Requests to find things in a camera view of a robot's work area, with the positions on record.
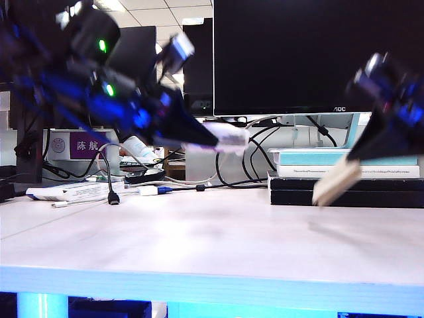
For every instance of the dark bin under table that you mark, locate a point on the dark bin under table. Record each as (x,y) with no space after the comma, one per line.
(106,309)

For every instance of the white adapter with blue plug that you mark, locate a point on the white adapter with blue plug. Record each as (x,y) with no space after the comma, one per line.
(147,190)

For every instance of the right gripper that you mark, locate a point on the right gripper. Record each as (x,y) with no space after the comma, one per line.
(404,106)

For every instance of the white book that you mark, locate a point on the white book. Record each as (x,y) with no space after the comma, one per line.
(298,171)

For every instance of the large black AOC monitor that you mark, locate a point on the large black AOC monitor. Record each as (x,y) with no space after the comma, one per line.
(281,49)

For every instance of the purple name sign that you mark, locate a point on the purple name sign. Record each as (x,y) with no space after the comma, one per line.
(87,145)

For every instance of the light blue monitor stand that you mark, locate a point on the light blue monitor stand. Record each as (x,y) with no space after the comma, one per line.
(352,129)

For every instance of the white plastic bottle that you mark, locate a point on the white plastic bottle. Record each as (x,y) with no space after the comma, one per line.
(140,150)

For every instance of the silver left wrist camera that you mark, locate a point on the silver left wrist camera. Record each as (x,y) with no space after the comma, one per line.
(180,48)

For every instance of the narrow black AOC monitor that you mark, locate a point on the narrow black AOC monitor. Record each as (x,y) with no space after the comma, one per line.
(202,83)

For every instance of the wooden cabinet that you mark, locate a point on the wooden cabinet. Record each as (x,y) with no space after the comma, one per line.
(174,172)

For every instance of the white desk partition panel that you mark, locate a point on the white desk partition panel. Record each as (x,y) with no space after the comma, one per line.
(198,165)

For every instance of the teal book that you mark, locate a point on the teal book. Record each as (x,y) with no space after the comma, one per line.
(308,157)

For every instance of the white table leg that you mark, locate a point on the white table leg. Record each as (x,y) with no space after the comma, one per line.
(39,306)

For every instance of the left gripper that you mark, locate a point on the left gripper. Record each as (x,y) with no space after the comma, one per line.
(150,112)

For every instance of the black blue left robot arm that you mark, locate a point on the black blue left robot arm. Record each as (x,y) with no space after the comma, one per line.
(96,33)

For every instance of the ceiling light panel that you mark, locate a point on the ceiling light panel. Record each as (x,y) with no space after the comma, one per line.
(177,79)

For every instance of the white purple tissue packet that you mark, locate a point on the white purple tissue packet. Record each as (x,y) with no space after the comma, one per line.
(232,134)

